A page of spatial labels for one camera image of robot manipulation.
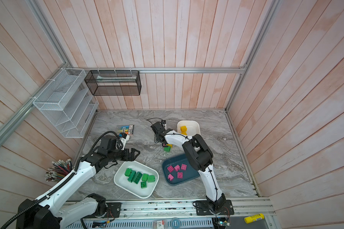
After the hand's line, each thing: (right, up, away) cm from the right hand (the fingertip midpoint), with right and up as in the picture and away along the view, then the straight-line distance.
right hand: (161, 136), depth 102 cm
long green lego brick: (-17, -22, -19) cm, 34 cm away
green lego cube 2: (-9, -23, -18) cm, 31 cm away
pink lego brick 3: (+10, -18, -16) cm, 27 cm away
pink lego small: (+14, -18, -16) cm, 28 cm away
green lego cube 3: (-5, -24, -18) cm, 31 cm away
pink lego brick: (+12, -22, -18) cm, 31 cm away
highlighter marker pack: (-25, +4, +3) cm, 26 cm away
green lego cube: (-19, -20, -18) cm, 33 cm away
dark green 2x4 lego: (-13, -23, -20) cm, 33 cm away
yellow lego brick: (+16, +4, +2) cm, 17 cm away
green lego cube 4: (+4, -9, -4) cm, 11 cm away
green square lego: (-9, -26, -22) cm, 35 cm away
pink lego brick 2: (+6, -22, -20) cm, 31 cm away
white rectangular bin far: (+24, +6, +6) cm, 26 cm away
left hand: (-15, -9, -22) cm, 28 cm away
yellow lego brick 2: (+6, -2, -30) cm, 31 cm away
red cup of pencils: (-53, -15, -27) cm, 61 cm away
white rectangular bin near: (-23, -25, -19) cm, 39 cm away
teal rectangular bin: (+5, -18, -16) cm, 25 cm away
